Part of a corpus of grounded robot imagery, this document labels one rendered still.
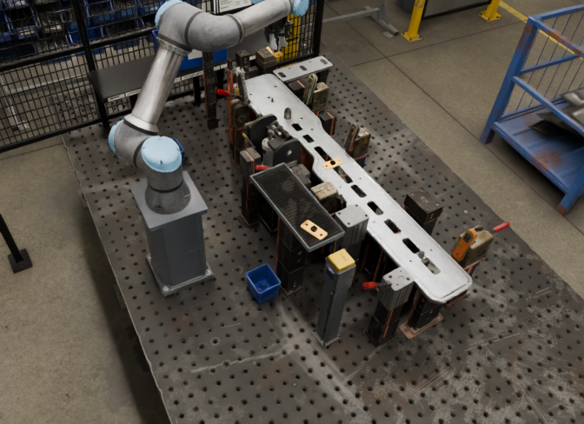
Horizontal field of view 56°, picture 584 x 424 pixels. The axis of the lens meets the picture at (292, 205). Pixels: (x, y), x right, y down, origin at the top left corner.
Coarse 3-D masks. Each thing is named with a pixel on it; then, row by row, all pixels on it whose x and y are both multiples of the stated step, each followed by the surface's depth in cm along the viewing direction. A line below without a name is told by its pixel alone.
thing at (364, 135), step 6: (360, 132) 227; (366, 132) 227; (360, 138) 224; (366, 138) 227; (354, 144) 225; (360, 144) 227; (366, 144) 230; (354, 150) 228; (360, 150) 230; (366, 150) 232; (354, 156) 230; (360, 156) 234; (360, 162) 237; (342, 174) 244; (360, 192) 251
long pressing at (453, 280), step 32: (256, 96) 246; (288, 96) 248; (288, 128) 233; (320, 128) 234; (320, 160) 220; (352, 160) 222; (352, 192) 209; (384, 192) 210; (384, 224) 199; (416, 224) 200; (416, 256) 190; (448, 256) 191; (448, 288) 181
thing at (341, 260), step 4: (336, 252) 169; (340, 252) 169; (344, 252) 169; (328, 256) 167; (332, 256) 167; (336, 256) 168; (340, 256) 168; (344, 256) 168; (348, 256) 168; (332, 260) 167; (336, 260) 167; (340, 260) 167; (344, 260) 167; (348, 260) 167; (352, 260) 167; (336, 264) 166; (340, 264) 166; (344, 264) 166; (348, 264) 166; (352, 264) 167; (340, 268) 165
